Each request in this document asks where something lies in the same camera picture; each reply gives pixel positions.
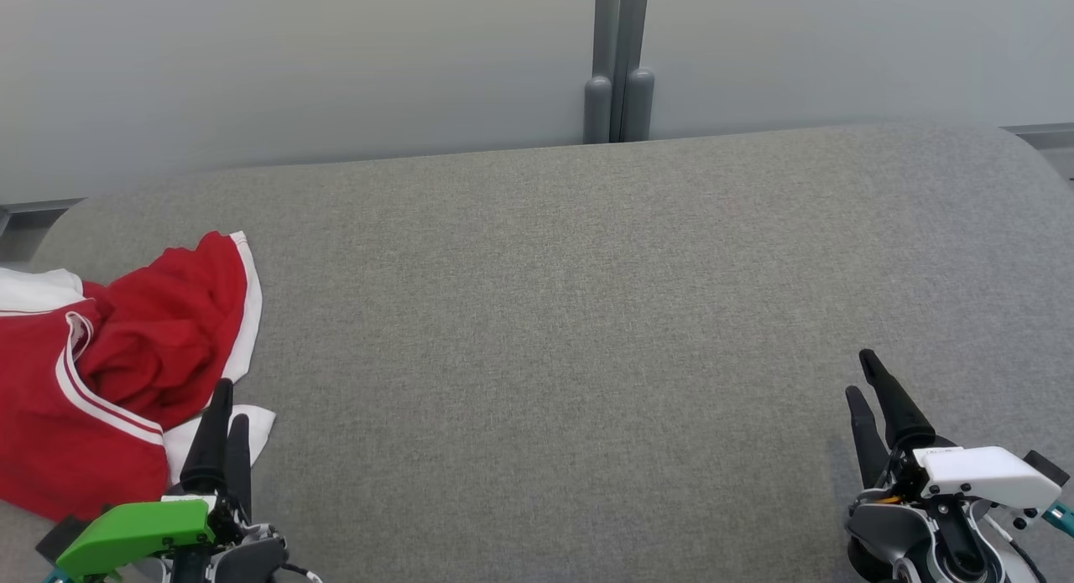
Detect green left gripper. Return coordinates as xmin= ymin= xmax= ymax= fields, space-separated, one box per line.
xmin=55 ymin=379 xmax=274 ymax=583

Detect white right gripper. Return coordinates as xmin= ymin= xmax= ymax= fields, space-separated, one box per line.
xmin=845 ymin=349 xmax=1062 ymax=510

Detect red shorts with white trim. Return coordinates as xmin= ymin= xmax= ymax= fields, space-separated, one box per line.
xmin=76 ymin=231 xmax=276 ymax=483

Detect red basketball jersey number 33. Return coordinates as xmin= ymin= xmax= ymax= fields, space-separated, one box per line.
xmin=0 ymin=268 xmax=173 ymax=523

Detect grey wall base rail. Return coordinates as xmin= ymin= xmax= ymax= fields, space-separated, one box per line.
xmin=0 ymin=199 xmax=85 ymax=261
xmin=1003 ymin=123 xmax=1074 ymax=181

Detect grey partition post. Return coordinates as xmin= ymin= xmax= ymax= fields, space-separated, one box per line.
xmin=583 ymin=0 xmax=655 ymax=144

